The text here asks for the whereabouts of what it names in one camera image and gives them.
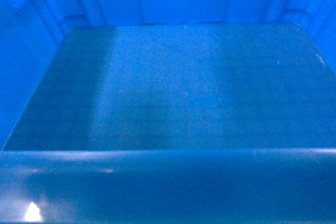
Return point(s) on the large blue plastic crate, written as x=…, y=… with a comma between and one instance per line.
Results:
x=167, y=111

